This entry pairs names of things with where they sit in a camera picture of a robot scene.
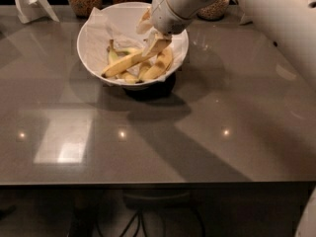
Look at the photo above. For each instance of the left white folded stand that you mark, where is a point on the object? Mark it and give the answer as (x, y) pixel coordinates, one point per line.
(31, 10)

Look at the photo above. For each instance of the white folded stand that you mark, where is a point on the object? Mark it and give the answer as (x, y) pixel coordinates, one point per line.
(245, 20)
(31, 10)

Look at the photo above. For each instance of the left small banana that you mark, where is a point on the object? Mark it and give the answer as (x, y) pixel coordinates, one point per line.
(114, 54)

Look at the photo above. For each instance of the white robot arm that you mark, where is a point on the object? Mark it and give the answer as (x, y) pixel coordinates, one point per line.
(258, 132)

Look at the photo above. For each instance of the right curved banana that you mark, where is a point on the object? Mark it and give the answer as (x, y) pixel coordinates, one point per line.
(160, 66)

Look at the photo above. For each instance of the right white folded stand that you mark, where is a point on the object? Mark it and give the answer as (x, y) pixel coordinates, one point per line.
(245, 20)

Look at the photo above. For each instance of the white bowl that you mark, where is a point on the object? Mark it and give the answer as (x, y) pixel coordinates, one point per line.
(98, 33)

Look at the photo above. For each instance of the glass jar of chickpeas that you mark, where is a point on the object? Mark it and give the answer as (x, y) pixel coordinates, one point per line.
(215, 11)

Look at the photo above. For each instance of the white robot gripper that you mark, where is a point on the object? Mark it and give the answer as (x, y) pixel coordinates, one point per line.
(171, 12)

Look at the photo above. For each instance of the long top banana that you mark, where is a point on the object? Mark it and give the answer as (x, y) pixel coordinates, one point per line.
(124, 63)

